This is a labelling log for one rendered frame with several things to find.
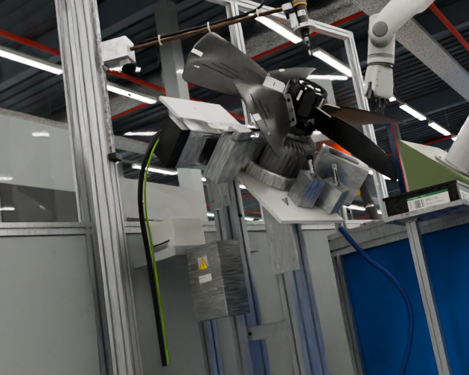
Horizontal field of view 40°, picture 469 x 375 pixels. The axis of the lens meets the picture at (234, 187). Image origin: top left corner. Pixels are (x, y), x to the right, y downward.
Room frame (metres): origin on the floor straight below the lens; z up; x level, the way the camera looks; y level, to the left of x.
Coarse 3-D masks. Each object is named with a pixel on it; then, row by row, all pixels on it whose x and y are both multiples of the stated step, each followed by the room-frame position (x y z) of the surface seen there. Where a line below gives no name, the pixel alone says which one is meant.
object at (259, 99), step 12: (240, 84) 1.52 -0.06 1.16; (252, 84) 1.56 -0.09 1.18; (240, 96) 1.50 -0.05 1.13; (252, 96) 1.54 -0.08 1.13; (264, 96) 1.58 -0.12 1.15; (276, 96) 1.64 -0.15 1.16; (252, 108) 1.52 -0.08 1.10; (264, 108) 1.56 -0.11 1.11; (276, 108) 1.62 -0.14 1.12; (264, 120) 1.55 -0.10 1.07; (276, 120) 1.61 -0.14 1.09; (288, 120) 1.70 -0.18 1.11; (264, 132) 1.52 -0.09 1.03; (276, 132) 1.60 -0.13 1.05; (288, 132) 1.70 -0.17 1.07; (276, 144) 1.57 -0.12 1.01
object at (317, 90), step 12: (288, 84) 1.76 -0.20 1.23; (300, 84) 1.72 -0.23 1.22; (312, 84) 1.79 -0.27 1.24; (312, 96) 1.73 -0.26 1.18; (324, 96) 1.75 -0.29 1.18; (300, 108) 1.75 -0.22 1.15; (312, 108) 1.75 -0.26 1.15; (300, 120) 1.79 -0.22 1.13; (300, 132) 1.79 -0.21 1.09; (312, 132) 1.82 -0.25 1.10
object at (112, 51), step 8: (112, 40) 1.96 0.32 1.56; (120, 40) 1.96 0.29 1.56; (128, 40) 1.98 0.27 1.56; (104, 48) 1.97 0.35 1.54; (112, 48) 1.96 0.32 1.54; (120, 48) 1.96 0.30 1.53; (128, 48) 1.97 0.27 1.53; (104, 56) 1.97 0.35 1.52; (112, 56) 1.96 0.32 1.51; (120, 56) 1.96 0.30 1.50; (128, 56) 1.96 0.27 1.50; (104, 64) 1.99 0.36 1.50; (112, 64) 2.00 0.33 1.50
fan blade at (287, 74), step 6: (270, 72) 2.05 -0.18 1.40; (276, 72) 2.04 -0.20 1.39; (282, 72) 2.03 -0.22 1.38; (288, 72) 2.01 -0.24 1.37; (294, 72) 1.99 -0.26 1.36; (300, 72) 1.98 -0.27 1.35; (306, 72) 1.97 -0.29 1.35; (276, 78) 2.00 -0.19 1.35; (282, 78) 1.97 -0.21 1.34; (288, 78) 1.95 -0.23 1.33; (306, 78) 1.91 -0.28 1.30
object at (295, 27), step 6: (282, 6) 1.87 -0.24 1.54; (288, 6) 1.86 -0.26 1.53; (288, 12) 1.86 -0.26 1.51; (294, 12) 1.86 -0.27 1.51; (288, 18) 1.89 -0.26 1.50; (294, 18) 1.86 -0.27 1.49; (294, 24) 1.86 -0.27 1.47; (300, 24) 1.84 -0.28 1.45; (306, 24) 1.83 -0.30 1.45; (312, 24) 1.84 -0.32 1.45; (294, 30) 1.86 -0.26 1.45; (300, 30) 1.86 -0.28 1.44; (312, 30) 1.87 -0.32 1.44
